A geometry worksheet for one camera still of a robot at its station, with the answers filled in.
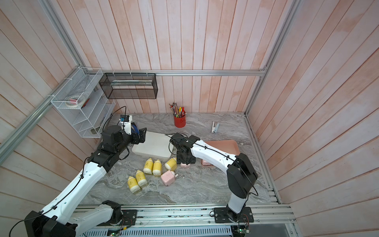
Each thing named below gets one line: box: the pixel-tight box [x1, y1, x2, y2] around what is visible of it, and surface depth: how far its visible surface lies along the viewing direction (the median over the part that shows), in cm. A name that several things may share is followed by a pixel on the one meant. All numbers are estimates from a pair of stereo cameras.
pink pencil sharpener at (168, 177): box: [160, 169, 179, 187], surface depth 82 cm
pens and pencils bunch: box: [168, 101, 187, 118], surface depth 106 cm
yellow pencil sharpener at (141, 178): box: [135, 169, 148, 187], surface depth 81 cm
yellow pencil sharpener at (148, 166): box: [143, 157, 154, 175], surface depth 85 cm
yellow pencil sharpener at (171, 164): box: [164, 157, 178, 171], surface depth 87 cm
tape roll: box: [65, 94, 85, 108], surface depth 75 cm
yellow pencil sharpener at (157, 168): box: [152, 158, 163, 176], surface depth 85 cm
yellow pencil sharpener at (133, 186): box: [127, 175, 141, 194], surface depth 79 cm
